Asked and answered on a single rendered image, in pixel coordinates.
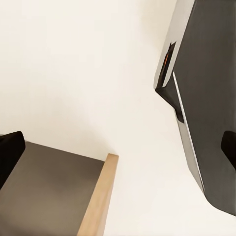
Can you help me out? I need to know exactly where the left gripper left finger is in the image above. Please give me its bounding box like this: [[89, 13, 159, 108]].
[[0, 131, 26, 190]]

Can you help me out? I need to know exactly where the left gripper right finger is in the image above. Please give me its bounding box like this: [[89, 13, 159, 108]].
[[221, 130, 236, 170]]

